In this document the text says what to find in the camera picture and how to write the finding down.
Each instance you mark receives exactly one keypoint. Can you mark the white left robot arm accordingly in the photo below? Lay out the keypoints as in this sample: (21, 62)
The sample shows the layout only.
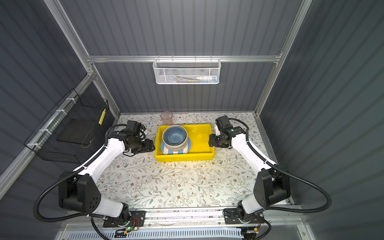
(80, 192)

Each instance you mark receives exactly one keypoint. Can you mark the pink plastic cup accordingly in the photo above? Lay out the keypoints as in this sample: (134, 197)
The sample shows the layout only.
(167, 118)

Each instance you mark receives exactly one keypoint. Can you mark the light green bowl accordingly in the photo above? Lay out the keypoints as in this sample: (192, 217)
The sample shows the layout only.
(175, 147)

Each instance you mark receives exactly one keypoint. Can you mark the yellow plastic bin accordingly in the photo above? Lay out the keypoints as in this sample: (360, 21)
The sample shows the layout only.
(200, 149)

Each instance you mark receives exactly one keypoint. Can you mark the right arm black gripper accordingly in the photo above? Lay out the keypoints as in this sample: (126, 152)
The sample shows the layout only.
(212, 141)

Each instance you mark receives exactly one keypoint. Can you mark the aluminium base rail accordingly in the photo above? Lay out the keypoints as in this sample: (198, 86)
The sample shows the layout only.
(209, 223)

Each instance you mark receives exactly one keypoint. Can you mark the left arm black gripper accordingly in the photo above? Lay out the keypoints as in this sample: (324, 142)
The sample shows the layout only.
(148, 146)

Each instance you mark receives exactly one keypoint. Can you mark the dark blue bowl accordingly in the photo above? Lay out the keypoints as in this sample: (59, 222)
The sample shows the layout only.
(175, 135)

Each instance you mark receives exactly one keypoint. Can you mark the white wire mesh basket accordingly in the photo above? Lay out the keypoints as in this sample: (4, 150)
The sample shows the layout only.
(183, 71)

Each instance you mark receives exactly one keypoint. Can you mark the black wire basket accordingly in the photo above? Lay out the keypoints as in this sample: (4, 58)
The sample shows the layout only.
(72, 134)

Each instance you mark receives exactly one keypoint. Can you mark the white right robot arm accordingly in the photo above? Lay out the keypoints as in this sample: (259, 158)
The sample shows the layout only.
(271, 186)

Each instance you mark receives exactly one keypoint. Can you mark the white tube in basket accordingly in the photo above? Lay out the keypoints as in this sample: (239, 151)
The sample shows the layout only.
(207, 79)

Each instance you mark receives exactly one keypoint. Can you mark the floral patterned table mat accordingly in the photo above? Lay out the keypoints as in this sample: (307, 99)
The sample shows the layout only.
(142, 182)

